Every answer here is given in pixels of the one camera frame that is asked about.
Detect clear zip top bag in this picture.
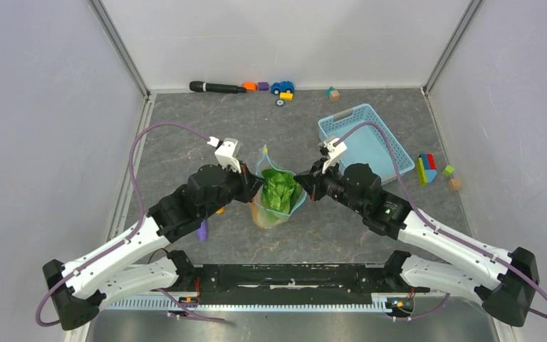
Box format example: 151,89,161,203
251,145,307,229

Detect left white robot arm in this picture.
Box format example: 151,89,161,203
41,162,264,331

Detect blue toy car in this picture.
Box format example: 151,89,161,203
270,81,295,95

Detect black microphone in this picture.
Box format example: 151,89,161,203
189,81,247,94

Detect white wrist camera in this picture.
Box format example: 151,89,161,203
319,136,348,174
207,136,241,173

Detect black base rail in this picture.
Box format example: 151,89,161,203
167,264,430,305

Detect wooden small cube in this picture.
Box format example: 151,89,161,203
447,178,463,191

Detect green small cube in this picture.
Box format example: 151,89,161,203
442,165,455,177

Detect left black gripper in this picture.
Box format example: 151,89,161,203
200,158,266,219

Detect green toy cabbage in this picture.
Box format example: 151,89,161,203
261,168,303,214

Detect light blue plastic basket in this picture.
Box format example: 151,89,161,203
318,103,415,184

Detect yellow toy block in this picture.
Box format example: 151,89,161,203
279,93,293,101

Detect purple toy cylinder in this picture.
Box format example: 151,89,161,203
196,220,209,242

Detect multicolour block stack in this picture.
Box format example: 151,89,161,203
415,153,438,187

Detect teal and wood cubes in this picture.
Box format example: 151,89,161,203
326,87,340,102

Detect orange toy block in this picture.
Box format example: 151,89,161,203
241,82,259,91

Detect white cable duct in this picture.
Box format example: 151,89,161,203
105,294,392,314

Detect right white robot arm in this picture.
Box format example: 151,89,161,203
294,160,539,327

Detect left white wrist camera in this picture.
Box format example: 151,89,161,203
207,136,241,173

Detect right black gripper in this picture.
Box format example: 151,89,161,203
293,156,366,216

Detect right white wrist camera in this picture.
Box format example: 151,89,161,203
319,136,348,174

